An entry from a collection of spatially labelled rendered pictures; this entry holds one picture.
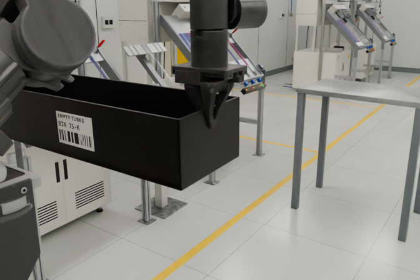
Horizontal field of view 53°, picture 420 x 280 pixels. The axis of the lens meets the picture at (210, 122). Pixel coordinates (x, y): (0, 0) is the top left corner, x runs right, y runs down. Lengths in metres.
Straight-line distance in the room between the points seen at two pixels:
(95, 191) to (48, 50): 2.27
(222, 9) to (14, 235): 0.43
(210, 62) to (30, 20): 0.27
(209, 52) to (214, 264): 1.75
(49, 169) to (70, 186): 0.19
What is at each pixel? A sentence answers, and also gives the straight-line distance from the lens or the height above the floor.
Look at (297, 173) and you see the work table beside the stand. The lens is 2.74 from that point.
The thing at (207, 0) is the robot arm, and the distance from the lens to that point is 0.62.
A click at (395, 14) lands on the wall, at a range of 9.25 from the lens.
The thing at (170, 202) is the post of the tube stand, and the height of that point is 0.01.
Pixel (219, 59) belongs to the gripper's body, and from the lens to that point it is 0.62.
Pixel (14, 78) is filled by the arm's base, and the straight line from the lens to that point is 0.47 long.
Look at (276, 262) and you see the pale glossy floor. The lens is 2.31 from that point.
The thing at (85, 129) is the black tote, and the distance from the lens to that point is 0.75.
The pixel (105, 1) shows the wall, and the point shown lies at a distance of 4.80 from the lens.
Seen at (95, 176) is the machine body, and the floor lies 0.28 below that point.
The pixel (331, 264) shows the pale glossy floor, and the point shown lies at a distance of 2.36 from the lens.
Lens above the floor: 1.28
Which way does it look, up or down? 16 degrees down
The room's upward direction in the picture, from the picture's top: straight up
